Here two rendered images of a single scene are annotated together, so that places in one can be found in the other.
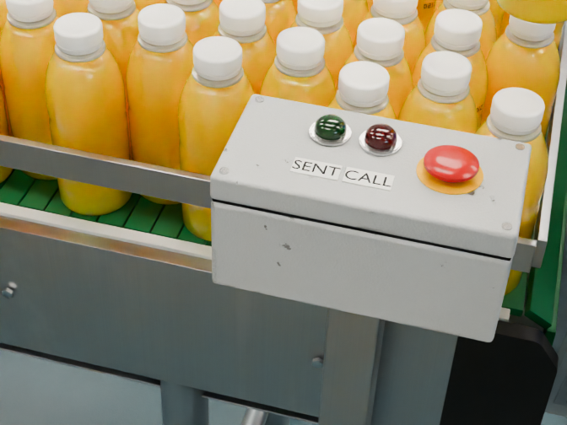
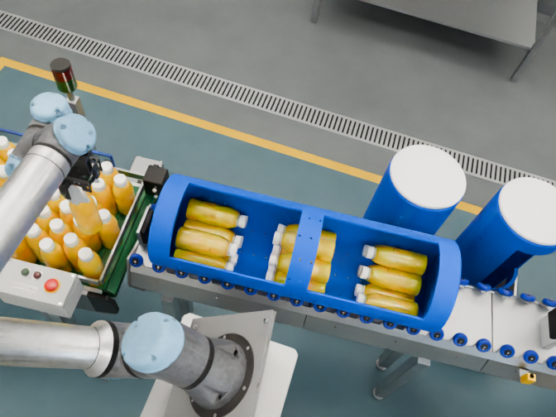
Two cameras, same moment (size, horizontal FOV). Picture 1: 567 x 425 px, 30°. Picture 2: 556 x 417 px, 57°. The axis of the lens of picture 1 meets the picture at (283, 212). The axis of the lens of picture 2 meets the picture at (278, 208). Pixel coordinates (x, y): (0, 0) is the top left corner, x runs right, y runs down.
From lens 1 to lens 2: 1.11 m
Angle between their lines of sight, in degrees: 18
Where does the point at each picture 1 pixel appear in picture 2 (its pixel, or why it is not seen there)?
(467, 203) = (53, 296)
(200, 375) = not seen: hidden behind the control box
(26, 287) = not seen: outside the picture
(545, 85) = (109, 231)
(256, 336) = not seen: hidden behind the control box
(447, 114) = (72, 250)
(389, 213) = (33, 299)
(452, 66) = (71, 238)
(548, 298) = (114, 284)
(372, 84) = (46, 247)
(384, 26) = (57, 222)
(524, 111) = (84, 256)
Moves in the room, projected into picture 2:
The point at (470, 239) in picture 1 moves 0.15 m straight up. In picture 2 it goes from (52, 305) to (35, 284)
